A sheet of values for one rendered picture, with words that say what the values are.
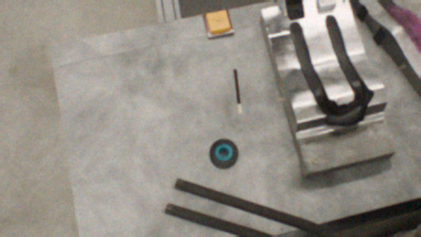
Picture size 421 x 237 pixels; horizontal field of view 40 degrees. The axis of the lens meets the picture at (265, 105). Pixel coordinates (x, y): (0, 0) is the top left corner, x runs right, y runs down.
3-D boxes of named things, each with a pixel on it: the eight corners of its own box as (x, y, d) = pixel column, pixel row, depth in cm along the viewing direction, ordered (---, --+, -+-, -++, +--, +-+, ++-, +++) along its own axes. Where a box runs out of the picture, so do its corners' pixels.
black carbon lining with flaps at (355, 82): (285, 26, 171) (288, 10, 162) (336, 16, 173) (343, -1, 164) (319, 136, 160) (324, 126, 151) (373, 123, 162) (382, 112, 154)
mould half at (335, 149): (259, 23, 179) (261, 1, 166) (339, 7, 182) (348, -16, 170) (304, 179, 163) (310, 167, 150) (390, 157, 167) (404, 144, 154)
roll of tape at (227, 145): (236, 170, 163) (237, 167, 159) (208, 167, 162) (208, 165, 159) (239, 143, 165) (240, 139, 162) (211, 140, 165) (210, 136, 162)
